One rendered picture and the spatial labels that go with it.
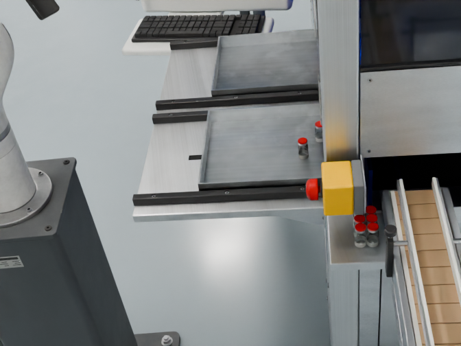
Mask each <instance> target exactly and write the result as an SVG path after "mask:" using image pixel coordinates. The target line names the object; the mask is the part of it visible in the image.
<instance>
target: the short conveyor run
mask: <svg viewBox="0 0 461 346"><path fill-rule="evenodd" d="M381 212H382V214H383V222H384V234H385V236H386V265H385V269H386V277H389V278H390V285H391V290H392V299H393V304H394V313H395V318H396V322H397V332H398V336H399V345H400V346H461V233H460V229H459V226H458V221H457V218H456V213H455V210H454V208H453V203H452V199H451V195H450V192H449V188H442V190H441V189H440V186H439V182H438V178H436V177H433V178H432V189H430V190H415V191H405V190H404V186H403V179H399V180H397V192H395V191H383V193H382V199H381ZM393 213H394V214H393ZM394 221H395V222H394ZM395 225H396V226H395ZM397 238H398V239H397ZM399 249H400V250H399ZM401 262H402V263H401ZM402 266H403V267H402Z"/></svg>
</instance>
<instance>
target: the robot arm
mask: <svg viewBox="0 0 461 346"><path fill-rule="evenodd" d="M26 2H27V3H28V5H29V6H30V8H31V9H32V10H33V11H34V13H35V14H36V16H37V17H38V18H39V19H40V20H44V19H46V18H47V17H49V16H51V15H53V14H55V13H56V12H58V11H59V9H60V7H59V5H58V4H57V3H56V1H55V0H26ZM13 63H14V44H13V42H12V39H11V36H10V33H9V32H8V31H7V29H6V28H5V26H4V24H2V23H1V22H0V228H5V227H11V226H14V225H16V224H20V223H22V222H25V221H26V220H28V219H30V218H32V217H33V216H35V215H36V214H37V213H38V212H40V211H41V210H42V209H43V208H44V207H45V205H46V204H47V203H48V202H49V200H50V198H51V195H52V191H53V187H52V183H51V180H50V178H49V177H48V176H47V174H46V173H44V172H43V171H41V170H38V169H35V168H29V167H28V166H27V164H26V162H25V159H24V156H23V154H22V152H21V149H20V147H19V144H18V142H17V140H16V137H15V135H14V132H13V130H12V127H11V125H10V123H9V120H8V117H7V115H6V113H5V109H4V107H3V94H4V91H5V88H6V85H7V83H8V80H9V77H10V74H11V71H12V67H13Z"/></svg>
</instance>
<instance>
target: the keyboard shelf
mask: <svg viewBox="0 0 461 346"><path fill-rule="evenodd" d="M222 14H224V11H211V12H169V14H168V16H169V15H174V16H175V15H180V16H181V15H186V16H187V15H192V16H193V15H198V16H199V15H204V16H205V15H217V16H218V15H222ZM142 20H143V19H140V20H139V21H138V23H137V25H136V26H135V28H134V29H133V31H132V33H131V35H130V37H129V38H128V40H127V41H126V44H125V45H124V46H123V49H122V54H123V55H125V56H170V54H171V49H170V45H169V44H170V42H169V43H133V42H132V41H131V39H132V37H133V36H134V33H135V32H136V30H137V28H138V27H139V25H140V23H141V22H142ZM273 27H274V19H273V18H272V17H266V18H265V21H264V24H263V28H262V31H261V33H265V32H272V29H273Z"/></svg>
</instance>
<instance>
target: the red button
mask: <svg viewBox="0 0 461 346"><path fill-rule="evenodd" d="M318 192H320V186H318V179H317V178H310V179H309V180H307V183H306V194H307V197H308V199H309V200H318Z"/></svg>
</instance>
